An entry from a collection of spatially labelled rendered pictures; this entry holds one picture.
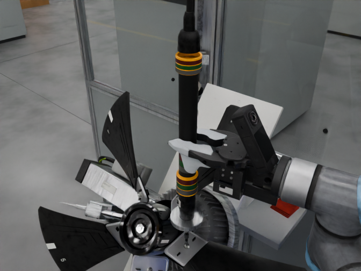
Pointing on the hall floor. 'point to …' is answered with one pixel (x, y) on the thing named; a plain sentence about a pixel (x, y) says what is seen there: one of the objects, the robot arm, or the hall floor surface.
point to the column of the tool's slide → (206, 29)
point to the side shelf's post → (245, 242)
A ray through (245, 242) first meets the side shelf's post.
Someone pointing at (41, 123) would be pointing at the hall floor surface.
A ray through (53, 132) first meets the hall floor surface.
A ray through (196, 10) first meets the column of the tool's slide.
